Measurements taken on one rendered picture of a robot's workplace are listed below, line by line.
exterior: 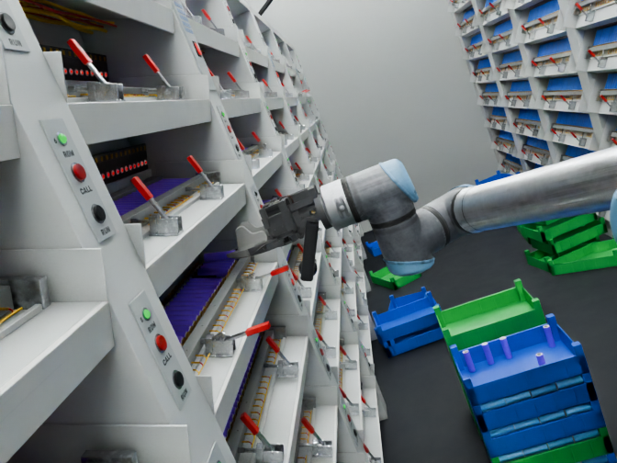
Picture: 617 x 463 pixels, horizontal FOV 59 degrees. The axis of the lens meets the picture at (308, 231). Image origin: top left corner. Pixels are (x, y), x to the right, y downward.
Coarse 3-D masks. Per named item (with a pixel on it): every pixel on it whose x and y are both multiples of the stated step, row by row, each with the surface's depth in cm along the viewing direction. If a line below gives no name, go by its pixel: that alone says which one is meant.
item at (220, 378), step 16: (256, 256) 122; (272, 256) 121; (256, 272) 115; (272, 288) 112; (240, 304) 97; (256, 304) 97; (224, 320) 90; (240, 320) 90; (256, 320) 93; (256, 336) 93; (240, 352) 79; (208, 368) 74; (224, 368) 74; (240, 368) 78; (208, 384) 62; (224, 384) 70; (240, 384) 78; (208, 400) 63; (224, 400) 68; (224, 416) 68
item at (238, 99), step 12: (228, 72) 163; (216, 84) 123; (228, 84) 181; (240, 84) 181; (252, 84) 181; (228, 96) 138; (240, 96) 164; (252, 96) 182; (228, 108) 132; (240, 108) 147; (252, 108) 167
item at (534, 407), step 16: (592, 384) 137; (528, 400) 139; (544, 400) 139; (560, 400) 139; (576, 400) 139; (592, 400) 138; (480, 416) 142; (496, 416) 141; (512, 416) 141; (528, 416) 141
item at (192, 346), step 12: (240, 264) 113; (240, 276) 108; (228, 288) 98; (216, 300) 92; (228, 300) 97; (216, 312) 88; (204, 324) 83; (216, 324) 86; (192, 336) 79; (204, 336) 81; (192, 348) 75; (192, 360) 74
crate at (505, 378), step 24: (528, 336) 156; (456, 360) 158; (480, 360) 159; (504, 360) 155; (528, 360) 151; (552, 360) 146; (576, 360) 136; (480, 384) 139; (504, 384) 139; (528, 384) 138
